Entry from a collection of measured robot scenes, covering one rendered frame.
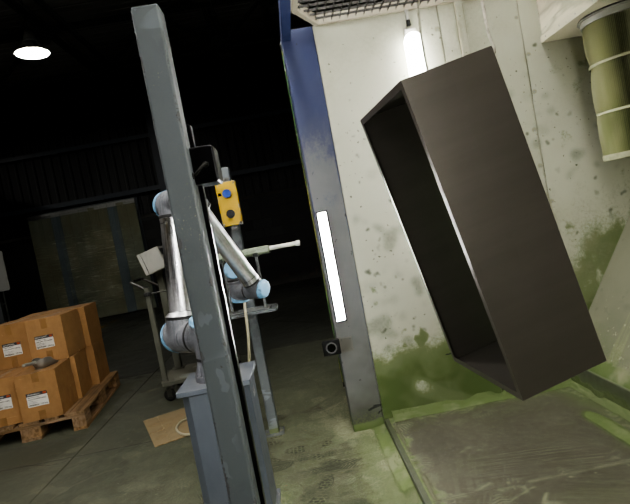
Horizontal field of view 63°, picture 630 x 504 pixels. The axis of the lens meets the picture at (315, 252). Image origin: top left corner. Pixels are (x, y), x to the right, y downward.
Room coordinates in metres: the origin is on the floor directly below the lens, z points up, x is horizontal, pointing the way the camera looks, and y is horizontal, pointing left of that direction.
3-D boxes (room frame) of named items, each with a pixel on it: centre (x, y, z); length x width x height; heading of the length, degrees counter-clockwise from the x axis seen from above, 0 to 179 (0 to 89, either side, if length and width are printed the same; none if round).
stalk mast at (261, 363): (3.08, 0.45, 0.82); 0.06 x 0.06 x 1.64; 2
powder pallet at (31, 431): (4.37, 2.45, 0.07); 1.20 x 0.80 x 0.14; 9
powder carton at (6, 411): (3.98, 2.58, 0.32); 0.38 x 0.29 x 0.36; 11
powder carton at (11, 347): (4.36, 2.61, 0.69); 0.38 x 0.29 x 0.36; 3
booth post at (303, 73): (2.95, -0.12, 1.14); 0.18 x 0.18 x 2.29; 2
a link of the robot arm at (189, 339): (2.19, 0.52, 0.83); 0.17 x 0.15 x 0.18; 52
